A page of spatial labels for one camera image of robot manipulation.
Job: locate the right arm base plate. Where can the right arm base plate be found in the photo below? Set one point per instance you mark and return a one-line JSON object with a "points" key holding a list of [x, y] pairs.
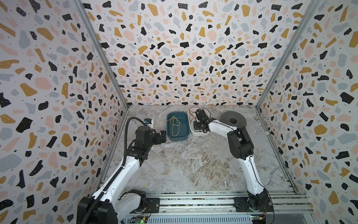
{"points": [[241, 204]]}

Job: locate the left frame post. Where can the left frame post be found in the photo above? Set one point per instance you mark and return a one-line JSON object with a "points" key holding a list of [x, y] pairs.
{"points": [[97, 46]]}

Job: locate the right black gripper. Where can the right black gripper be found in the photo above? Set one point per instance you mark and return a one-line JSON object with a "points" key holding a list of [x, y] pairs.
{"points": [[200, 120]]}

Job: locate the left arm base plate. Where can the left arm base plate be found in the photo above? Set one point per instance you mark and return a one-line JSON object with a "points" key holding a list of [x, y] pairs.
{"points": [[149, 205]]}

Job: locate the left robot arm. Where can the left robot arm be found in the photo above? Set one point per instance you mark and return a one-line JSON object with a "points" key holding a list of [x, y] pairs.
{"points": [[111, 204]]}

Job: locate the white plastic bin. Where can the white plastic bin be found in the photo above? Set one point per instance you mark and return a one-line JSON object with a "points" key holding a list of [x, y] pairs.
{"points": [[192, 117]]}

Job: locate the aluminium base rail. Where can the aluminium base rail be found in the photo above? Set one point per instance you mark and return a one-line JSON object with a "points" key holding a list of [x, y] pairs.
{"points": [[217, 208]]}

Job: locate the frame post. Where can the frame post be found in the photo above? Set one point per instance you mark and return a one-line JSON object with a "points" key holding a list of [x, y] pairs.
{"points": [[97, 46], [290, 48]]}

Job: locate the grey cable spool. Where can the grey cable spool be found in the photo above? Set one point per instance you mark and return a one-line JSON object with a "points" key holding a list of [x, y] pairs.
{"points": [[233, 118]]}

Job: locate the teal plastic bin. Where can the teal plastic bin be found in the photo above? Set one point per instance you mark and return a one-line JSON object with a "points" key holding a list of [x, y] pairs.
{"points": [[178, 126]]}

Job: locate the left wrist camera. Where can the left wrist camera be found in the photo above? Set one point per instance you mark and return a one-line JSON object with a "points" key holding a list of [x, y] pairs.
{"points": [[149, 122]]}

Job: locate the right frame post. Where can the right frame post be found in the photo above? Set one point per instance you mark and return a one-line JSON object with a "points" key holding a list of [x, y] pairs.
{"points": [[290, 48]]}

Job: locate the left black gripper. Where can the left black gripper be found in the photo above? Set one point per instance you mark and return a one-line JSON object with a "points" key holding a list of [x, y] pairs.
{"points": [[158, 140]]}

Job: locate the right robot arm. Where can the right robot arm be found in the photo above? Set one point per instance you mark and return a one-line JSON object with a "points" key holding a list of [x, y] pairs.
{"points": [[232, 126]]}

